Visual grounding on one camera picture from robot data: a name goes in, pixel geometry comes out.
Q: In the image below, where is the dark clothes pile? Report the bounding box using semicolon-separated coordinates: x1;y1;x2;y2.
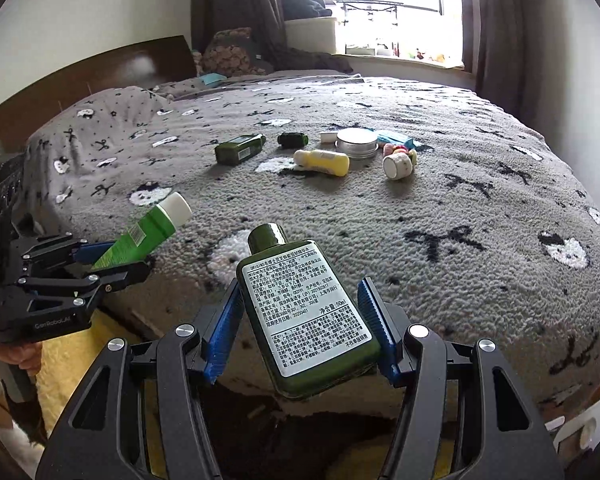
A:
280;0;332;21

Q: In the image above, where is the round silver tin pink label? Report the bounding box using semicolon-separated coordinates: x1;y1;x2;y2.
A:
336;128;378;159

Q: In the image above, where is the small white stick tube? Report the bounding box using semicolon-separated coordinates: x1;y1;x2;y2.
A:
320;131;337;144

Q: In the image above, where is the white floral small jar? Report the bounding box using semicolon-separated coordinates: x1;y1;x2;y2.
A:
382;152;414;181

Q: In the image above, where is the brown patterned cushion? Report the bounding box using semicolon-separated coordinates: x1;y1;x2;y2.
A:
201;27;274;78

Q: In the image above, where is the dark wooden headboard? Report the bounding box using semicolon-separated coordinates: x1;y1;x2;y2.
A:
0;36;196;153

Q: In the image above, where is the metal drying rack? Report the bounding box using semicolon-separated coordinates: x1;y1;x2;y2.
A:
332;0;443;26

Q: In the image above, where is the white appliance on floor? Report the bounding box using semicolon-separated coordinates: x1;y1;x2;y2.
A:
545;400;600;453

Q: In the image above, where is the dark brown curtain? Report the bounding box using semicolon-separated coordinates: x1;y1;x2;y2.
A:
462;0;526;115
190;0;353;74

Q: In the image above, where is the teal small pillow item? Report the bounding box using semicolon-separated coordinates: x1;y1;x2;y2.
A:
199;73;227;87

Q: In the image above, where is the white storage box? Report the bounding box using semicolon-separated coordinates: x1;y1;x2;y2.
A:
285;16;337;54

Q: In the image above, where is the small dark round jar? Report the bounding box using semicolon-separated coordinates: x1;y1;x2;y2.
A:
277;132;309;150

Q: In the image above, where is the dark green labelled bottle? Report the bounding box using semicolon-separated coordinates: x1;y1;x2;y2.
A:
236;223;380;400

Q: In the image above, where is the left dark brown curtain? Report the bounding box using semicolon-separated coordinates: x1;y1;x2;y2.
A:
190;0;353;74

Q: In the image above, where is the colourful hair scrunchies bundle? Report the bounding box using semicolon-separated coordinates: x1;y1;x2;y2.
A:
382;143;417;166

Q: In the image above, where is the small dark green bottle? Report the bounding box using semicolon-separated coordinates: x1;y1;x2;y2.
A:
214;133;266;166

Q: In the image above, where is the green tube white cap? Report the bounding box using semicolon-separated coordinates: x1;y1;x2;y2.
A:
92;192;193;271

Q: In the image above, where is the person's left hand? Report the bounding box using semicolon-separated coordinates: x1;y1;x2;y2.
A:
0;342;43;376

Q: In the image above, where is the right dark brown curtain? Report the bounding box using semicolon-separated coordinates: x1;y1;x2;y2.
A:
462;0;526;115

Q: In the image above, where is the yellow plastic bottle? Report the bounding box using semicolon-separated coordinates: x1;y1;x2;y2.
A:
294;150;350;177

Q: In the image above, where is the yellow fluffy rug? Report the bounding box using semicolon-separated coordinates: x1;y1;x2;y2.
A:
34;308;146;436

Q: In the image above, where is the light blue snack wrapper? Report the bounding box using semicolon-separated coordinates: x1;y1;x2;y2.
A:
375;130;417;150

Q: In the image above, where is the grey patterned fleece blanket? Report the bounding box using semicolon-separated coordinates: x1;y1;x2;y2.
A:
24;72;600;412

